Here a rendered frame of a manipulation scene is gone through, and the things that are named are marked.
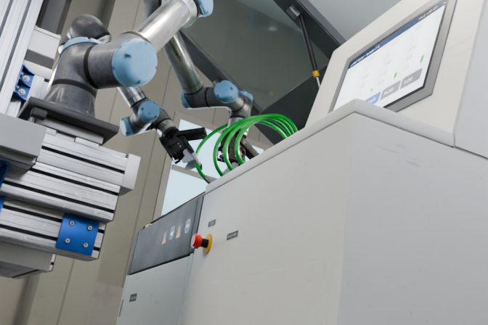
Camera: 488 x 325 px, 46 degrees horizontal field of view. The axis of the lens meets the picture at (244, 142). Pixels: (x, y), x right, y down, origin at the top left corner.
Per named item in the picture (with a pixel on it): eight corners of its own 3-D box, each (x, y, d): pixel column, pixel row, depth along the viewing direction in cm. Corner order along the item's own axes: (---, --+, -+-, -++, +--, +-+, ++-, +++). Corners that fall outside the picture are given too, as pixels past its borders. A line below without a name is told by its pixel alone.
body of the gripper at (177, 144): (176, 166, 220) (162, 146, 227) (195, 154, 222) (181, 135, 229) (171, 154, 214) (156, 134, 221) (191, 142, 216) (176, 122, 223)
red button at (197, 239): (187, 252, 144) (191, 231, 146) (202, 255, 146) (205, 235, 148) (194, 249, 140) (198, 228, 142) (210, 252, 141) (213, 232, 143)
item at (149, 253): (129, 273, 209) (138, 231, 215) (141, 276, 211) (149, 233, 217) (187, 254, 156) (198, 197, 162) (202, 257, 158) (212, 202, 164)
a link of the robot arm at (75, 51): (71, 101, 160) (83, 59, 165) (110, 98, 154) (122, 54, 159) (41, 80, 150) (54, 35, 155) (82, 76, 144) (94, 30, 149)
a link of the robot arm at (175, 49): (123, 1, 181) (183, 117, 211) (153, -4, 176) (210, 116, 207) (139, -18, 189) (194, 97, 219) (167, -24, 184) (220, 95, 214)
